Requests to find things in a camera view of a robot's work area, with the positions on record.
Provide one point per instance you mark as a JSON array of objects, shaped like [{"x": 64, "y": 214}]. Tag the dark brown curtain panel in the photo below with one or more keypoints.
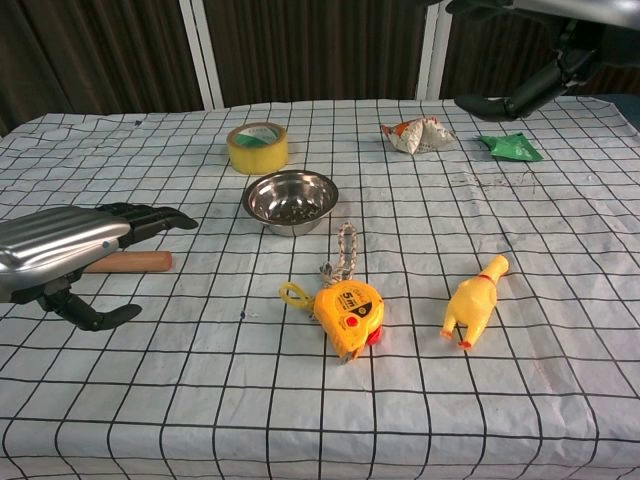
[
  {"x": 100, "y": 50},
  {"x": 320, "y": 50},
  {"x": 490, "y": 55}
]

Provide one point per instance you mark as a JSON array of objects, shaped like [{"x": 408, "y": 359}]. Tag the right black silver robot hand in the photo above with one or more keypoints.
[{"x": 537, "y": 85}]

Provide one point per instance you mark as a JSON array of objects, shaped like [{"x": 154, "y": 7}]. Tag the yellow adhesive tape roll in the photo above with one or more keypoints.
[{"x": 257, "y": 155}]

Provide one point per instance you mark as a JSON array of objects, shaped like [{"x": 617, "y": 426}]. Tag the wooden stick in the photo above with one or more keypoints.
[{"x": 140, "y": 262}]

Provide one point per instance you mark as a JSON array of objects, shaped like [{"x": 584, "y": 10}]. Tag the stainless steel bowl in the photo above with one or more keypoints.
[{"x": 290, "y": 200}]

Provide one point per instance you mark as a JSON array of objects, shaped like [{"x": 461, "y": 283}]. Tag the yellow rubber chicken toy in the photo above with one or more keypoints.
[{"x": 472, "y": 305}]

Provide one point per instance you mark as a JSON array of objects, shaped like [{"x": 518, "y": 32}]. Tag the white partition post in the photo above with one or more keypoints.
[
  {"x": 432, "y": 50},
  {"x": 202, "y": 55}
]

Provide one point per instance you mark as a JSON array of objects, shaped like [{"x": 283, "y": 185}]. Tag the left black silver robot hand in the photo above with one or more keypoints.
[{"x": 55, "y": 240}]

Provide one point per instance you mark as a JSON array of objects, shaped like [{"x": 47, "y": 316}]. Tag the crumpled white orange wrapper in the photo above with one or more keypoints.
[{"x": 417, "y": 135}]

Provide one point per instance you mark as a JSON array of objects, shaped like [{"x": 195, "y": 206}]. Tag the green snack packet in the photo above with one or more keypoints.
[{"x": 512, "y": 148}]

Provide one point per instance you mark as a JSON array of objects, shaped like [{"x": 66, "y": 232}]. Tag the yellow tape measure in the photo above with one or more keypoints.
[{"x": 347, "y": 315}]

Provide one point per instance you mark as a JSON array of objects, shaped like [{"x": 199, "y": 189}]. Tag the white black checked tablecloth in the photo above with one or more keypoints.
[{"x": 200, "y": 390}]

